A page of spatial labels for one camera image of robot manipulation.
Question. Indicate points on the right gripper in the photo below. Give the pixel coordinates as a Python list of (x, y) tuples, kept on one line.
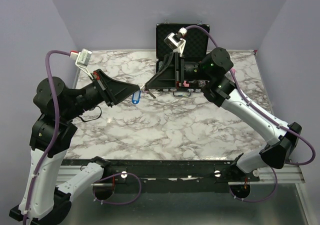
[(171, 75)]

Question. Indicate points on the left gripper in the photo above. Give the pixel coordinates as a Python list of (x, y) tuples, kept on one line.
[(112, 91)]

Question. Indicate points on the blue key tag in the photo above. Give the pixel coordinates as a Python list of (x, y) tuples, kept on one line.
[(136, 96)]

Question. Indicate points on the silver key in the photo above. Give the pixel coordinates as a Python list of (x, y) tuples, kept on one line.
[(150, 94)]

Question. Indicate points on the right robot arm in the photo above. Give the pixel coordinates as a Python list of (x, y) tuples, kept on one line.
[(281, 137)]

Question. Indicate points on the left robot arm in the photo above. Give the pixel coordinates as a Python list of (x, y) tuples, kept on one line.
[(45, 202)]

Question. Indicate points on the black poker chip case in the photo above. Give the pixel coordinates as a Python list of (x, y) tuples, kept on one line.
[(197, 39)]

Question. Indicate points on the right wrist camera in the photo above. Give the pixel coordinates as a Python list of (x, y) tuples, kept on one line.
[(176, 41)]

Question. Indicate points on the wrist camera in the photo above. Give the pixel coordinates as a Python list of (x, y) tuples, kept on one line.
[(176, 41), (82, 59)]

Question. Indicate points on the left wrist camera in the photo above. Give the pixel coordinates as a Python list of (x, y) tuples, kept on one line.
[(82, 59)]

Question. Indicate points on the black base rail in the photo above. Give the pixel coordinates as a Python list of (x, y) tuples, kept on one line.
[(192, 176)]

